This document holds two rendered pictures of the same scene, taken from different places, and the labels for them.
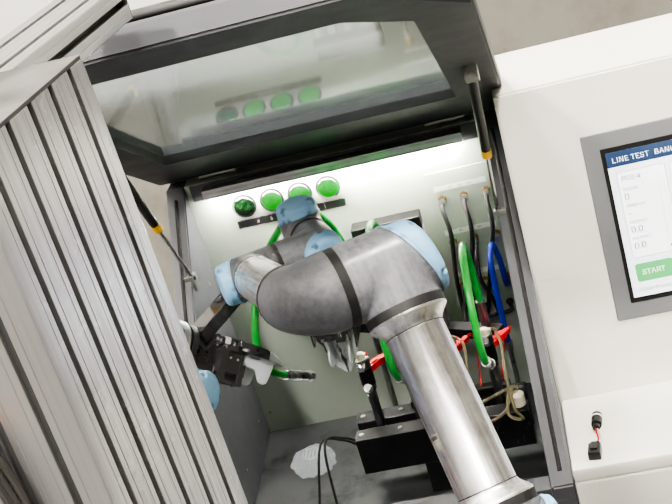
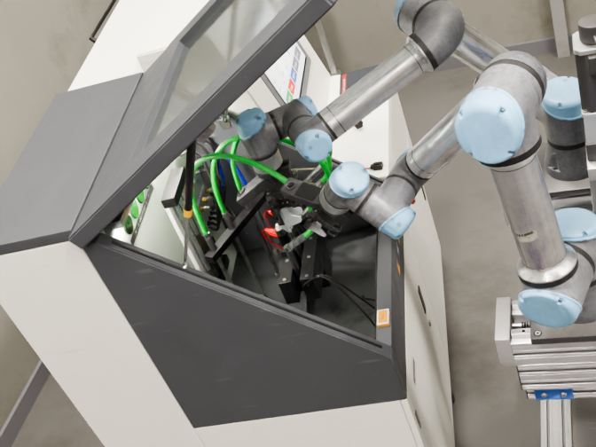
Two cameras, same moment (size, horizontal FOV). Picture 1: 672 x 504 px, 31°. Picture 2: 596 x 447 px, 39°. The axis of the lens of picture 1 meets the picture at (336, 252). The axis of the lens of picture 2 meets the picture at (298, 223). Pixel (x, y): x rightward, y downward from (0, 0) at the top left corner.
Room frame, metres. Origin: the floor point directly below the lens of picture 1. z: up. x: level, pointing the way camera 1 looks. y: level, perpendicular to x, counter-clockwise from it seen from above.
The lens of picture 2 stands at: (1.78, 1.82, 2.43)
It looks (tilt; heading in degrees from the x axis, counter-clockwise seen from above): 36 degrees down; 277
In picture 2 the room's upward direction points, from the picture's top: 22 degrees counter-clockwise
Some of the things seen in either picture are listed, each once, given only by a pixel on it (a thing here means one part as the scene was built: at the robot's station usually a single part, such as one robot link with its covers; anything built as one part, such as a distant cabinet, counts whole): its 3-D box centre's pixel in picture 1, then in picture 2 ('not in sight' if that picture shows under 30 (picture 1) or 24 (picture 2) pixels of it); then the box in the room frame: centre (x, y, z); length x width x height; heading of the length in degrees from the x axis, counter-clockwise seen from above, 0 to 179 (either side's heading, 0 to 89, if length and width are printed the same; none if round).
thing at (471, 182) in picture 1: (472, 238); (193, 172); (2.26, -0.28, 1.20); 0.13 x 0.03 x 0.31; 79
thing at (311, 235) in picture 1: (310, 251); (295, 120); (1.90, 0.04, 1.44); 0.11 x 0.11 x 0.08; 12
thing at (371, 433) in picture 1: (449, 441); (308, 259); (2.02, -0.10, 0.91); 0.34 x 0.10 x 0.15; 79
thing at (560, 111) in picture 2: not in sight; (565, 109); (1.26, 0.01, 1.20); 0.13 x 0.12 x 0.14; 102
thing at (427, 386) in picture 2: not in sight; (429, 380); (1.80, 0.07, 0.44); 0.65 x 0.02 x 0.68; 79
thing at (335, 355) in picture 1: (333, 356); (290, 220); (2.00, 0.06, 1.17); 0.06 x 0.03 x 0.09; 168
